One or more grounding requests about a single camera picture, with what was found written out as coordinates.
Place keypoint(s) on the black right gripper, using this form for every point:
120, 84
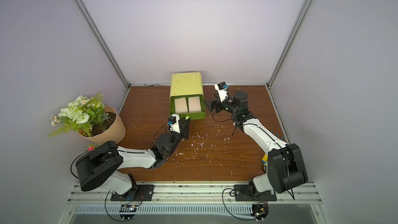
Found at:
217, 104

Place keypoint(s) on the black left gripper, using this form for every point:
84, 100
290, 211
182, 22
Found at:
182, 134

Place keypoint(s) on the green top drawer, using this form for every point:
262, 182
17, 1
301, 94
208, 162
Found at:
193, 116

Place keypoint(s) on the cream sponge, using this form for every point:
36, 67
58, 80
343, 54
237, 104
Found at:
194, 104
181, 106

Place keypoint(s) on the yellow-green drawer cabinet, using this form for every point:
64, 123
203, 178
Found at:
186, 84

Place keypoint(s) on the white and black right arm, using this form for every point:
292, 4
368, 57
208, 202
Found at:
284, 165

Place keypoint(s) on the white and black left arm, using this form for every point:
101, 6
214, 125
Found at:
100, 167

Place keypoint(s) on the tan paper flower pot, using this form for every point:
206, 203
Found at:
114, 129

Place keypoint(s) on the small pink flower pot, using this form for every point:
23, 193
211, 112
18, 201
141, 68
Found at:
91, 147

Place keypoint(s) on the white flower bouquet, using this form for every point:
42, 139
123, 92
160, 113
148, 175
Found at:
80, 115

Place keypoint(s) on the left controller board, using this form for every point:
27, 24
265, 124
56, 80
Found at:
127, 212

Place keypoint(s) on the controller board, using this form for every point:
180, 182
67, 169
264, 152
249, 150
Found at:
260, 211
127, 212

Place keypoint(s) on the right controller board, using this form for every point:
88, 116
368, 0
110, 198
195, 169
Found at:
260, 211

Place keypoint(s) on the blue garden rake yellow handle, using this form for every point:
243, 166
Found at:
273, 141

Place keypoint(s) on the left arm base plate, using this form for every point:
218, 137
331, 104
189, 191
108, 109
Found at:
136, 193

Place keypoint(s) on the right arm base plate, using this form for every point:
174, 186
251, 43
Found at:
249, 193

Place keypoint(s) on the aluminium front rail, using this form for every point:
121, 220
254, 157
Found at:
228, 191

